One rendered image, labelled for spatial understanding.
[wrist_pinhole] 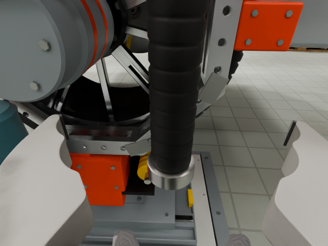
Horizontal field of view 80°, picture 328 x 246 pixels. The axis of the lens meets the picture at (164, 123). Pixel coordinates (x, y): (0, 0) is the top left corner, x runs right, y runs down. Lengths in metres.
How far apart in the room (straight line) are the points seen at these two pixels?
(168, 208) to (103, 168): 0.38
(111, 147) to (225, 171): 0.93
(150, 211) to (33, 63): 0.66
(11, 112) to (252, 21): 0.40
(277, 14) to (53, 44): 0.31
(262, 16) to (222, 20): 0.06
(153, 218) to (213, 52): 0.60
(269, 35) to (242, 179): 1.00
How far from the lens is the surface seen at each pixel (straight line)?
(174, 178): 0.17
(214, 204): 1.01
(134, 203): 0.82
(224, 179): 1.24
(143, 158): 0.53
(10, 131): 0.39
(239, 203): 1.16
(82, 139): 0.47
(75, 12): 0.26
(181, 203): 0.91
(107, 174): 0.51
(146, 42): 0.86
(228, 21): 0.35
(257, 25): 0.37
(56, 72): 0.24
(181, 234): 0.84
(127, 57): 0.47
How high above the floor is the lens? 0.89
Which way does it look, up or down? 33 degrees down
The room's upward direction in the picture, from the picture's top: 1 degrees clockwise
